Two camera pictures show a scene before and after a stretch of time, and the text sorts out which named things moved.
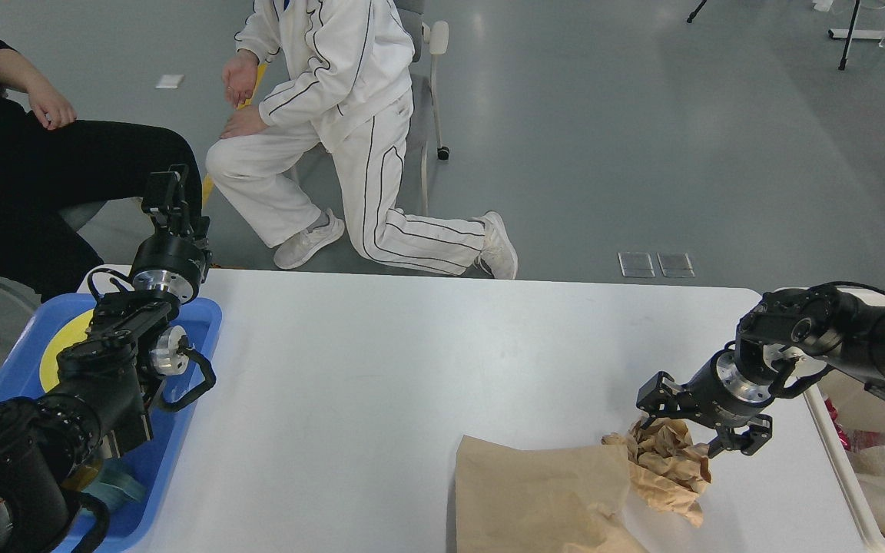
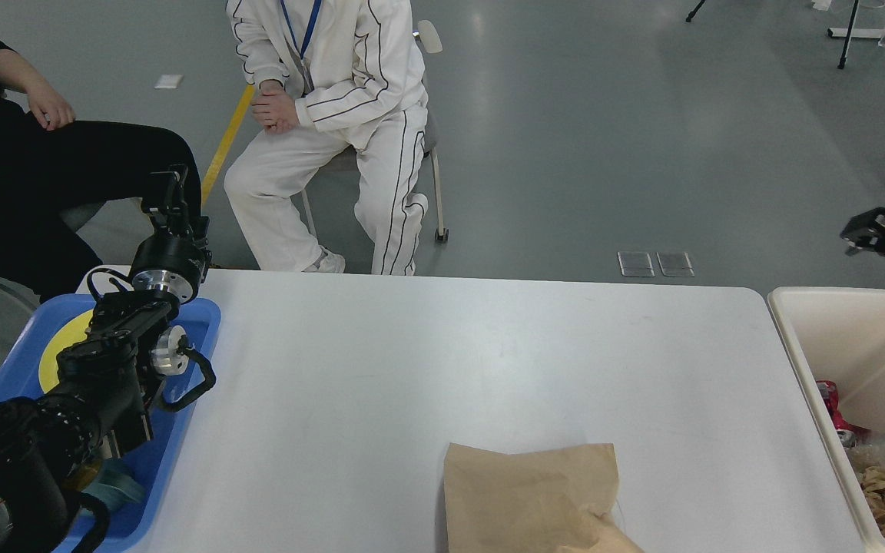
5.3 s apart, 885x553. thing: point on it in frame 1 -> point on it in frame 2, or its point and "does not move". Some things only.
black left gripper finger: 200,230 does not move
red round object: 853,440 -> 830,393
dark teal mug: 117,485 does not move
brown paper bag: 541,501 does not move
